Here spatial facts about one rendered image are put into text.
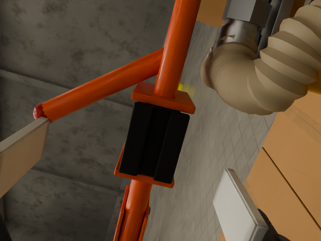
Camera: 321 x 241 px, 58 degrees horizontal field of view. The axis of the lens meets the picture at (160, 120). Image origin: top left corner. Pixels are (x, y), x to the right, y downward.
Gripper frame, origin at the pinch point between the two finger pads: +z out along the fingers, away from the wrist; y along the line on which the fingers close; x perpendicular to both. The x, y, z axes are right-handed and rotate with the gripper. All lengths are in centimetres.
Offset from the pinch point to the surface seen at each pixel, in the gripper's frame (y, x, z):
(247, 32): 6.8, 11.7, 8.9
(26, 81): -434, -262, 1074
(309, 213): 54, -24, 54
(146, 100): -0.3, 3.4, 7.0
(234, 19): 5.5, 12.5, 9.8
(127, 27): -110, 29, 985
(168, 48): 0.3, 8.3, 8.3
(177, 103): 2.4, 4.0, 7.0
